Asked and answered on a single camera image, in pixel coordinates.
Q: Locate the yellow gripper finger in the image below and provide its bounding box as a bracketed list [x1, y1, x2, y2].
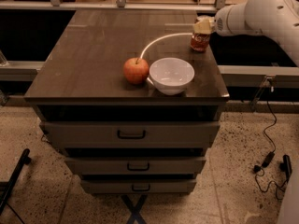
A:
[193, 18, 214, 35]

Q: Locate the red coke can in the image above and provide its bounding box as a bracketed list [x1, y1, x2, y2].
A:
[190, 15, 211, 53]

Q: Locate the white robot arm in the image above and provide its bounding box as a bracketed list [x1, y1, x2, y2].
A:
[193, 0, 299, 66]

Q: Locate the white bowl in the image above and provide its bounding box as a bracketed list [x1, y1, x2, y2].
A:
[147, 58, 194, 95]

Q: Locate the red apple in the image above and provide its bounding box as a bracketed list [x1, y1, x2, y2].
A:
[123, 58, 150, 85]

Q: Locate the grey drawer cabinet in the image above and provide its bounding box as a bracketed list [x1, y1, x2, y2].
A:
[25, 10, 229, 193]

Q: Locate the top drawer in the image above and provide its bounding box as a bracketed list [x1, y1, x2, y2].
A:
[40, 121, 220, 148]

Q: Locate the drawer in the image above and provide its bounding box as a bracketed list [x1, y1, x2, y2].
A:
[81, 179, 196, 194]
[65, 157, 206, 175]
[40, 121, 220, 148]

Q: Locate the black right floor bar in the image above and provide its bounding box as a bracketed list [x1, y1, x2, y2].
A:
[279, 155, 292, 181]

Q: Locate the black floor bar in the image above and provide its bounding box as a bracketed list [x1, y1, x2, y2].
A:
[0, 148, 31, 215]
[279, 155, 292, 181]

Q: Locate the bottom drawer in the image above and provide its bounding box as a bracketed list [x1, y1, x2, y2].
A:
[81, 179, 196, 194]

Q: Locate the middle drawer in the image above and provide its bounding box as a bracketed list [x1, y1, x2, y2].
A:
[65, 157, 206, 175]

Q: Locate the blue cross floor tape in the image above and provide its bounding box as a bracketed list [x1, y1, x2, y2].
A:
[121, 195, 147, 224]

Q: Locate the black left floor bar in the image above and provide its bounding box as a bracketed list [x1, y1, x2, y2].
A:
[0, 148, 31, 215]

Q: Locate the black power cable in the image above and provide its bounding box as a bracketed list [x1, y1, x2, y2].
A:
[252, 100, 291, 202]

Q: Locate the metal shelf rail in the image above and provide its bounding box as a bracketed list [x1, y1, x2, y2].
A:
[0, 0, 256, 16]

